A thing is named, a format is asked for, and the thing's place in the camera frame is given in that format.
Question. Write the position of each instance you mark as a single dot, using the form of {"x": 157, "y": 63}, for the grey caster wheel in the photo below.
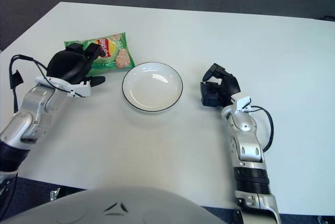
{"x": 324, "y": 220}

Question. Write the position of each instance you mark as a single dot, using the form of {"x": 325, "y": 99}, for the green potato chips bag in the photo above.
{"x": 117, "y": 51}

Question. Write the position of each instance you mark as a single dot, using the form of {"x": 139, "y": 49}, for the metal table foot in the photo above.
{"x": 54, "y": 194}

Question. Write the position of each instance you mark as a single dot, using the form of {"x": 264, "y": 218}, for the grey robot torso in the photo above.
{"x": 117, "y": 208}

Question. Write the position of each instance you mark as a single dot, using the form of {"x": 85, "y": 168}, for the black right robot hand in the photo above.
{"x": 230, "y": 86}

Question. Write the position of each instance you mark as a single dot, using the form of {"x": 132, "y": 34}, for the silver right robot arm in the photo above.
{"x": 248, "y": 148}

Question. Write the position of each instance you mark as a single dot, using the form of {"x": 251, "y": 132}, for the white plate black rim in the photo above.
{"x": 153, "y": 88}

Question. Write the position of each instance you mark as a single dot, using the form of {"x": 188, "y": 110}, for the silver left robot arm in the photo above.
{"x": 34, "y": 103}

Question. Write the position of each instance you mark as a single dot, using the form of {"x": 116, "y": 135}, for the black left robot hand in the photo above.
{"x": 65, "y": 65}

